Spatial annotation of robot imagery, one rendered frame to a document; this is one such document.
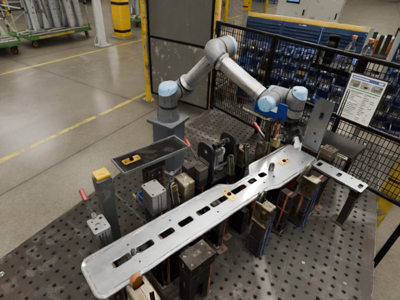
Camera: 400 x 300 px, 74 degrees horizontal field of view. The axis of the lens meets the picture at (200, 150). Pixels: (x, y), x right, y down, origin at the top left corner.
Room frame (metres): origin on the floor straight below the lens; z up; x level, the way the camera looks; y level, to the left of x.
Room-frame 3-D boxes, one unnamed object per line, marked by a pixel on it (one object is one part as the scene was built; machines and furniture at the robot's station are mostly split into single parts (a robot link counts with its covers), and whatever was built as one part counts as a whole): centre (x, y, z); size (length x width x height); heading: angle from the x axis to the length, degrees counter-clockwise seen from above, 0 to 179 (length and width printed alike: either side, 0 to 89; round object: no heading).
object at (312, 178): (1.09, -0.60, 0.87); 0.12 x 0.09 x 0.35; 42
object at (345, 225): (1.10, -0.87, 0.84); 0.11 x 0.06 x 0.29; 42
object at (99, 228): (0.69, 0.39, 0.88); 0.11 x 0.10 x 0.36; 42
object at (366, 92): (1.57, -0.98, 1.30); 0.23 x 0.02 x 0.31; 42
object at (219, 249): (0.91, -0.10, 0.84); 0.17 x 0.06 x 0.29; 42
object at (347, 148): (1.72, -0.69, 1.02); 0.90 x 0.22 x 0.03; 42
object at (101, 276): (0.95, -0.15, 1.00); 1.38 x 0.22 x 0.02; 132
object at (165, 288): (0.68, 0.15, 0.84); 0.17 x 0.06 x 0.29; 42
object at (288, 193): (1.02, -0.48, 0.84); 0.11 x 0.08 x 0.29; 42
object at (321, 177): (1.19, -0.69, 0.84); 0.11 x 0.10 x 0.28; 42
